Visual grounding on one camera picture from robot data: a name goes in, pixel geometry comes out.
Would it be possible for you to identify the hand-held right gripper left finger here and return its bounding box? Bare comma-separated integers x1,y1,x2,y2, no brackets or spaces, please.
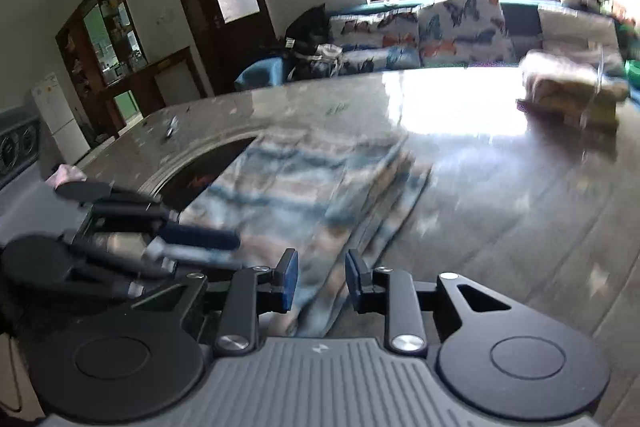
129,248,300,356

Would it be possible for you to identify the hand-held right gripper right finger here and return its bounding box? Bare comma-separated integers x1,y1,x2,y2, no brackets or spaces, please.
345,249,513,354

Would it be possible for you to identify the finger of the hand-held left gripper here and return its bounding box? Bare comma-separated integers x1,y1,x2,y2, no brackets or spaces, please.
172,251,253,272
155,223,242,253

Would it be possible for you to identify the blue pink striped cloth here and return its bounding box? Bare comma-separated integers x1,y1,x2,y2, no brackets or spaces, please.
177,129,433,339

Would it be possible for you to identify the stack of folded clothes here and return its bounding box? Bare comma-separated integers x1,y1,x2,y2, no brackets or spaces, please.
517,49,632,128

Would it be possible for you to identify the pink plastic bag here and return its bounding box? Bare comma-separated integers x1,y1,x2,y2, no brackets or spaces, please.
45,163,87,186

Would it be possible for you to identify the black appliance with dials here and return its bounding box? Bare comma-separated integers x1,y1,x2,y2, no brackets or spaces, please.
0,107,42,190

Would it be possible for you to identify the white refrigerator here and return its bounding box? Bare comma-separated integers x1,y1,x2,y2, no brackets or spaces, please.
31,73,92,165

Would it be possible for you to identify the blue sofa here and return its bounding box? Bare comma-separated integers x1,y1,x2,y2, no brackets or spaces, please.
235,0,640,94

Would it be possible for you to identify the dark wooden display cabinet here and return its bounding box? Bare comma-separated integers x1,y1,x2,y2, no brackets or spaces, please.
55,0,207,144

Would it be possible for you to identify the brown door with frosted glass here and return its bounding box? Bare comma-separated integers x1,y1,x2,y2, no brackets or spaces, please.
160,0,278,98

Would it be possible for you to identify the butterfly print pillow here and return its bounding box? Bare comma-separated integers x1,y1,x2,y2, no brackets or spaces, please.
417,0,519,68
327,9,422,54
340,46,422,76

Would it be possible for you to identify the black bag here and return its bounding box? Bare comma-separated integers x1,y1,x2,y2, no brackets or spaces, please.
285,4,332,54

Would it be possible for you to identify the pale cushion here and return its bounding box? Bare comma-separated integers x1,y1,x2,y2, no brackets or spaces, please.
537,4,622,54

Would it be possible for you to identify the green container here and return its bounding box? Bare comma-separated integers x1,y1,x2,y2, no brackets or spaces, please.
622,57,640,91

